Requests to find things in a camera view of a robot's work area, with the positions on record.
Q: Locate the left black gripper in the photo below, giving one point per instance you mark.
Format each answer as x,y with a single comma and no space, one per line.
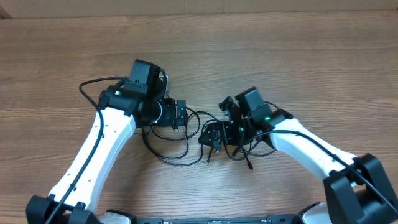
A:
170,117

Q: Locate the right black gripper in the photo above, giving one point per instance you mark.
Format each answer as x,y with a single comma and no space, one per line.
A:
223,128

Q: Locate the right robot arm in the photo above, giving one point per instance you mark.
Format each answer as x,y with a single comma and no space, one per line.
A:
357,189

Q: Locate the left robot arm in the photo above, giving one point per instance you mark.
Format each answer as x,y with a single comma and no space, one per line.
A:
133,102

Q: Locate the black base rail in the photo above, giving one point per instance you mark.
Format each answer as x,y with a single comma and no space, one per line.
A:
214,221

